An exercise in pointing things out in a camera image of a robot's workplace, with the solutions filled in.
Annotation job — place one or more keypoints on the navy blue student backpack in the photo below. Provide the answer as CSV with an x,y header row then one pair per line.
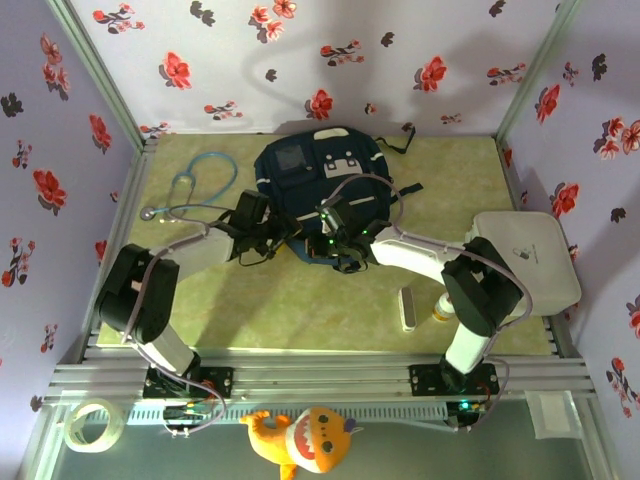
x,y
300,175

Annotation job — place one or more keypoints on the slim white oblong case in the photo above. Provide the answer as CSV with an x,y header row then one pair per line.
x,y
407,310

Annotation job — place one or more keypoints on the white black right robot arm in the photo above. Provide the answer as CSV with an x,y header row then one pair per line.
x,y
415,250

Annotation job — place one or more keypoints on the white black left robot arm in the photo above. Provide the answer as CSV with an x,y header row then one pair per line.
x,y
200,245

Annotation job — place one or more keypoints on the light blue stethoscope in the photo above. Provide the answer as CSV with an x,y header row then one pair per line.
x,y
146,214

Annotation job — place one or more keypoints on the yellow white pill bottle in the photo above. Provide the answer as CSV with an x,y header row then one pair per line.
x,y
441,312

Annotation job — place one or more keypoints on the orange shark plush toy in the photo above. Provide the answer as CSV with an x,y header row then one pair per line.
x,y
315,440

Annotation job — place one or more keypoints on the white medicine kit box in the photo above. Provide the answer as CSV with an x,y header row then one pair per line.
x,y
545,245

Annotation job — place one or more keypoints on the small controller circuit board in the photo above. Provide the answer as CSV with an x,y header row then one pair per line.
x,y
185,412
467,407

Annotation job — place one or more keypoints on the clear adhesive tape roll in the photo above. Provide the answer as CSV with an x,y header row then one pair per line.
x,y
116,417

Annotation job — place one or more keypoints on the white paper pouch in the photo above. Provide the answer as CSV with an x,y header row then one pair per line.
x,y
552,415

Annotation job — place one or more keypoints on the aluminium front frame rail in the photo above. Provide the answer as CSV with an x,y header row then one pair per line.
x,y
325,380

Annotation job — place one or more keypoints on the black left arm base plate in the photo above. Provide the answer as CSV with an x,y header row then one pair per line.
x,y
220,380

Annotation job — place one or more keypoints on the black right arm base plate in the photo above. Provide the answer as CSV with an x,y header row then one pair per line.
x,y
425,380

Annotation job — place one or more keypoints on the aluminium corner post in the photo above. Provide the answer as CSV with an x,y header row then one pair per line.
x,y
540,65
95,75

